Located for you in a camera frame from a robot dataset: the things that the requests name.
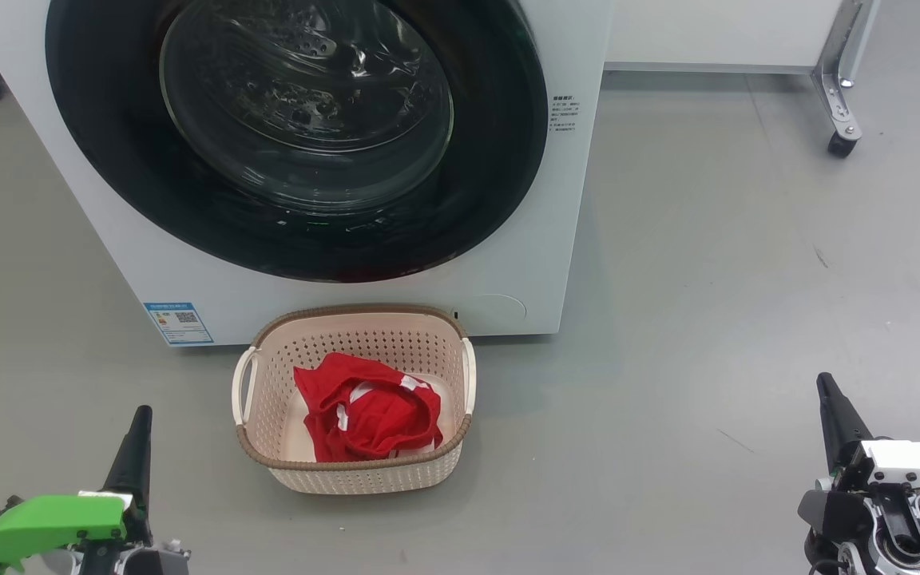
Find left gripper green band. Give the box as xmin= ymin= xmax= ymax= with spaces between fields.
xmin=0 ymin=405 xmax=154 ymax=573

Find red garment white stripes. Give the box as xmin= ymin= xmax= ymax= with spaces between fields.
xmin=293 ymin=352 xmax=445 ymax=464

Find black glass washing machine door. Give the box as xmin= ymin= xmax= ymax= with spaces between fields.
xmin=45 ymin=0 xmax=550 ymax=284

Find cream perforated laundry basket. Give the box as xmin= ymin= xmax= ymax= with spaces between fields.
xmin=231 ymin=303 xmax=477 ymax=496

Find white washing machine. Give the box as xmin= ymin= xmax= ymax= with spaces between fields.
xmin=0 ymin=0 xmax=614 ymax=348

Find blue energy label sticker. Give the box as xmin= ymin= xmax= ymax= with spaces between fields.
xmin=143 ymin=301 xmax=215 ymax=347

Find silver metal leg with caster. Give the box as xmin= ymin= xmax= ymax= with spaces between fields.
xmin=811 ymin=0 xmax=882 ymax=159

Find white panel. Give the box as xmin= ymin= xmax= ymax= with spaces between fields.
xmin=604 ymin=0 xmax=852 ymax=77

